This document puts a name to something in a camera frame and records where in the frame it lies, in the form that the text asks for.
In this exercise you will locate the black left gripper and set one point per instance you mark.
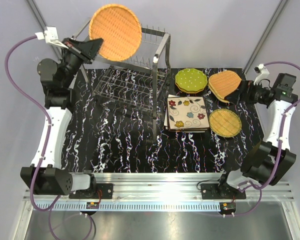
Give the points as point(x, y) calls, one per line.
point(82, 50)

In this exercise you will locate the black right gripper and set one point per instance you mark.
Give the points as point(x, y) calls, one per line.
point(247, 87)

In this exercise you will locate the woven wicker plate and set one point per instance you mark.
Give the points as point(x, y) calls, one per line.
point(224, 83)
point(222, 100)
point(120, 30)

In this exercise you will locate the green rimmed wicker plate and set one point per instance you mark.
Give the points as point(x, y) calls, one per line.
point(225, 123)

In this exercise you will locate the green polka dot plate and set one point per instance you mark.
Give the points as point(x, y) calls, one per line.
point(191, 79)

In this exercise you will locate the fruit pattern square plate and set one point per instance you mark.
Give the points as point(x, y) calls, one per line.
point(168, 120)

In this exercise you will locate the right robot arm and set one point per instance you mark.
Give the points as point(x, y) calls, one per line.
point(271, 158)

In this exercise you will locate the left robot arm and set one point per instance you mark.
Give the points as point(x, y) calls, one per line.
point(45, 175)

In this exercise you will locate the stainless steel dish rack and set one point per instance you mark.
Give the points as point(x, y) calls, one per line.
point(139, 80)

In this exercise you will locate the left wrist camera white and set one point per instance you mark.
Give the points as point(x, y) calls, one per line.
point(50, 35)

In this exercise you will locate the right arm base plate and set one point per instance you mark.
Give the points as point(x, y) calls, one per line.
point(212, 191)

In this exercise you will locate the aluminium frame rail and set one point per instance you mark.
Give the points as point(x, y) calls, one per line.
point(167, 192)

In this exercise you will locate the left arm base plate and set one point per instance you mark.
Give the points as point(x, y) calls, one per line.
point(95, 191)

